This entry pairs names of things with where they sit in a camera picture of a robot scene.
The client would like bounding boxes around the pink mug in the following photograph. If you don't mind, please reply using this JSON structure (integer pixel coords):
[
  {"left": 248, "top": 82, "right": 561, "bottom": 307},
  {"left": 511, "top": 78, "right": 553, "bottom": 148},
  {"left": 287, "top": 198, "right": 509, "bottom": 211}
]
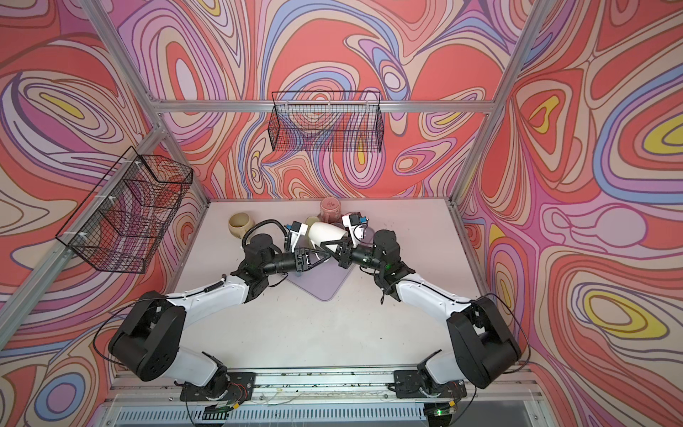
[{"left": 318, "top": 197, "right": 343, "bottom": 223}]

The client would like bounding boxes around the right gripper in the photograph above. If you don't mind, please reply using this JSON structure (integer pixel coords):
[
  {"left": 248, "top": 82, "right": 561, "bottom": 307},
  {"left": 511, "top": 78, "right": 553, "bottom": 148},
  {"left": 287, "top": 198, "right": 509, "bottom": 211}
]
[{"left": 322, "top": 235, "right": 385, "bottom": 272}]

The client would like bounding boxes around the lilac plastic tray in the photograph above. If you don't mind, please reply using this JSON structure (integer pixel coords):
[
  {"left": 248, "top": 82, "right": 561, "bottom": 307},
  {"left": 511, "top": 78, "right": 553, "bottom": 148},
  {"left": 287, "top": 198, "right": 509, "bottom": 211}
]
[{"left": 287, "top": 259, "right": 351, "bottom": 302}]

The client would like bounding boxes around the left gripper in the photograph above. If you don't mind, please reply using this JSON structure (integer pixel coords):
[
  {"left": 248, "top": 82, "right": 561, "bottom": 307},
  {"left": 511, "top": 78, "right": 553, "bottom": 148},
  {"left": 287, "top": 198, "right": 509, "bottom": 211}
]
[{"left": 259, "top": 251, "right": 329, "bottom": 279}]

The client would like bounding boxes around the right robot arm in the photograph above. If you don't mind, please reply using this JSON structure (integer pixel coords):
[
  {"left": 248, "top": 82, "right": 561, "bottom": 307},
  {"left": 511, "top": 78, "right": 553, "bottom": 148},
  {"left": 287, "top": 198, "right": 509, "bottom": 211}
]
[{"left": 314, "top": 230, "right": 522, "bottom": 393}]

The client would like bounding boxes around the aluminium front rail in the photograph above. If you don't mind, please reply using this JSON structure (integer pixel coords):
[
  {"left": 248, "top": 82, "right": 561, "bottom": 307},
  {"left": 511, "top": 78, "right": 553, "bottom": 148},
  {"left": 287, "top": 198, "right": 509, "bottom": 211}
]
[{"left": 93, "top": 366, "right": 555, "bottom": 426}]

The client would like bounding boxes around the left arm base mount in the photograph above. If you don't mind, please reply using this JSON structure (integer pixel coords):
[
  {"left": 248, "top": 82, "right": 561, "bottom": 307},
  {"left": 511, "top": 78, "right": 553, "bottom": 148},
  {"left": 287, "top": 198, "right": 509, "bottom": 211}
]
[{"left": 180, "top": 371, "right": 256, "bottom": 403}]

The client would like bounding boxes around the white mug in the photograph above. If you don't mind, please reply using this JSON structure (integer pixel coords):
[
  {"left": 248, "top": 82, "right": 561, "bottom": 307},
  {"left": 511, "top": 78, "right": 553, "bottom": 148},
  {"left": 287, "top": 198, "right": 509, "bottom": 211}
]
[{"left": 308, "top": 222, "right": 348, "bottom": 253}]

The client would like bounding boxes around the purple grey mug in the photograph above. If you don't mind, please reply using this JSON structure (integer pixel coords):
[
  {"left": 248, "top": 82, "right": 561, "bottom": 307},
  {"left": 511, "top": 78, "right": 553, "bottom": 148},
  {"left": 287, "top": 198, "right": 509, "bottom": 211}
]
[{"left": 362, "top": 227, "right": 375, "bottom": 243}]

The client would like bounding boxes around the black wire basket left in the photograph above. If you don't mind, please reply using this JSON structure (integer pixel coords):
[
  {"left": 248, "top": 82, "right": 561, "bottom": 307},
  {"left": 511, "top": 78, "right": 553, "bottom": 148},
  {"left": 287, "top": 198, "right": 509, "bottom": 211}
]
[{"left": 55, "top": 148, "right": 194, "bottom": 274}]

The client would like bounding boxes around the beige speckled mug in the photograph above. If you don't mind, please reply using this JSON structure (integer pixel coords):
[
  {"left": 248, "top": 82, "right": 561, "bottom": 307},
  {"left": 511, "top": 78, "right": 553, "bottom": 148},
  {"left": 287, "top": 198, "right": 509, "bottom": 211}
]
[{"left": 228, "top": 212, "right": 255, "bottom": 239}]

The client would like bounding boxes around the black wire basket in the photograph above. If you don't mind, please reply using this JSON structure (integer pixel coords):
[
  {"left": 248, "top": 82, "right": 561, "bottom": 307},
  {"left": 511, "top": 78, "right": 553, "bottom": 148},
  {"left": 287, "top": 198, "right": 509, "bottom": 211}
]
[
  {"left": 55, "top": 148, "right": 194, "bottom": 274},
  {"left": 268, "top": 89, "right": 384, "bottom": 153}
]

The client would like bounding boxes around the light green mug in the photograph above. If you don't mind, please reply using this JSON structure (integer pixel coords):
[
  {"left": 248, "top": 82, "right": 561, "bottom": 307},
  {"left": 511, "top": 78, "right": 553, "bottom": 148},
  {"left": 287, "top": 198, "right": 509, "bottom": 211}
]
[{"left": 305, "top": 216, "right": 320, "bottom": 226}]

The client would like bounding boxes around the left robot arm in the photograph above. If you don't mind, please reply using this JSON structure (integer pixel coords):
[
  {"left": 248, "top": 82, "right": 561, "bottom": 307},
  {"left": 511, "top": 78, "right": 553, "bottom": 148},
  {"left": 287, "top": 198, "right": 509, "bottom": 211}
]
[{"left": 108, "top": 234, "right": 331, "bottom": 387}]

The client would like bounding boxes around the black wire basket back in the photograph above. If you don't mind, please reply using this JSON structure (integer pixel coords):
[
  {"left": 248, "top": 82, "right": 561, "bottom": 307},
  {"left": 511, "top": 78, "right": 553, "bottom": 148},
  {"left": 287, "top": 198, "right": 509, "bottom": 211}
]
[{"left": 268, "top": 89, "right": 384, "bottom": 153}]

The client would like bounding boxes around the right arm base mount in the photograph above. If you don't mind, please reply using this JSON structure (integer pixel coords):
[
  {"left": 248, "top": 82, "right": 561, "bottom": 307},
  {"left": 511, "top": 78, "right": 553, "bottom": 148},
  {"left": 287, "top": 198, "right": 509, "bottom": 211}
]
[{"left": 388, "top": 368, "right": 468, "bottom": 401}]

